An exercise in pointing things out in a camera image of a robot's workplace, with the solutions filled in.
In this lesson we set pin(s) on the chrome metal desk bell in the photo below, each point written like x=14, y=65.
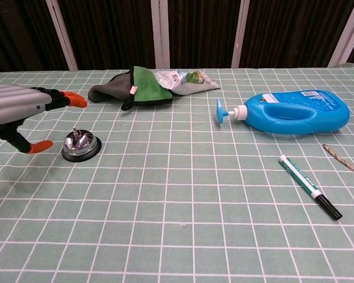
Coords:
x=81, y=145

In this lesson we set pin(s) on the green checkered tablecloth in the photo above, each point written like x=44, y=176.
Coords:
x=177, y=206

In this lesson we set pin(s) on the grey and green cloth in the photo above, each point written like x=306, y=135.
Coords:
x=127, y=87

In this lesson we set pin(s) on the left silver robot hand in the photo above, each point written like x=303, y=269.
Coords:
x=14, y=103

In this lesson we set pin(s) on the crumpled white snack bag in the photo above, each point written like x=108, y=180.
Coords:
x=188, y=81

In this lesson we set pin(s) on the white window frame post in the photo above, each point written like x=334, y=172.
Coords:
x=160, y=34
x=62, y=34
x=239, y=32
x=346, y=32

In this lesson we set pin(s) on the blue pump detergent bottle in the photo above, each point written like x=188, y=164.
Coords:
x=295, y=112

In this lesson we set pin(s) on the green and white marker pen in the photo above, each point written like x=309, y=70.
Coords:
x=306, y=182

